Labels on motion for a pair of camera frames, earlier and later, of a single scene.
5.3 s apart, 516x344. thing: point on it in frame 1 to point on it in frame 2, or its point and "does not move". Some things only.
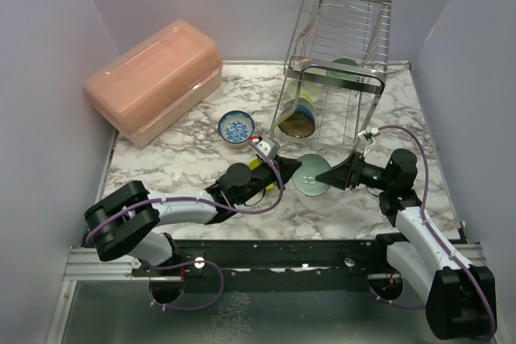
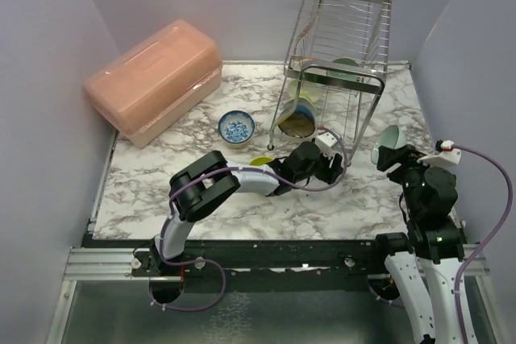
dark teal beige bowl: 301,122 does not move
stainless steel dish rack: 335,64 does not move
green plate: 347,76 does not move
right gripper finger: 342,176 to 389,159
